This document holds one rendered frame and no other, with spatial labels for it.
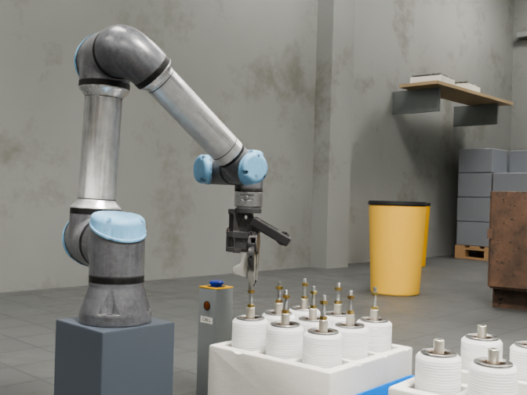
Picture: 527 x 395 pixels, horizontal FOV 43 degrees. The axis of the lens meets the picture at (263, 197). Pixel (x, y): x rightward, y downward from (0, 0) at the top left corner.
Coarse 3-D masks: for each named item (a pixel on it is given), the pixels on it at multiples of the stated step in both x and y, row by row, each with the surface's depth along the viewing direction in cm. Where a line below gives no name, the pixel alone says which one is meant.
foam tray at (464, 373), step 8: (464, 376) 157; (400, 384) 144; (408, 384) 144; (464, 384) 146; (520, 384) 148; (392, 392) 141; (400, 392) 140; (408, 392) 139; (416, 392) 138; (424, 392) 139; (464, 392) 139; (520, 392) 148
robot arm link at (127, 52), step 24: (120, 24) 146; (96, 48) 145; (120, 48) 142; (144, 48) 143; (120, 72) 144; (144, 72) 143; (168, 72) 146; (168, 96) 147; (192, 96) 150; (192, 120) 150; (216, 120) 154; (216, 144) 154; (240, 144) 158; (240, 168) 157; (264, 168) 159
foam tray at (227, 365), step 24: (216, 360) 175; (240, 360) 170; (264, 360) 164; (288, 360) 163; (360, 360) 165; (384, 360) 170; (408, 360) 180; (216, 384) 175; (240, 384) 170; (264, 384) 164; (288, 384) 160; (312, 384) 155; (336, 384) 154; (360, 384) 162
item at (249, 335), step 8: (240, 320) 175; (264, 320) 177; (232, 328) 177; (240, 328) 174; (248, 328) 173; (256, 328) 174; (264, 328) 175; (232, 336) 177; (240, 336) 174; (248, 336) 173; (256, 336) 174; (264, 336) 175; (232, 344) 176; (240, 344) 174; (248, 344) 173; (256, 344) 174; (264, 344) 175
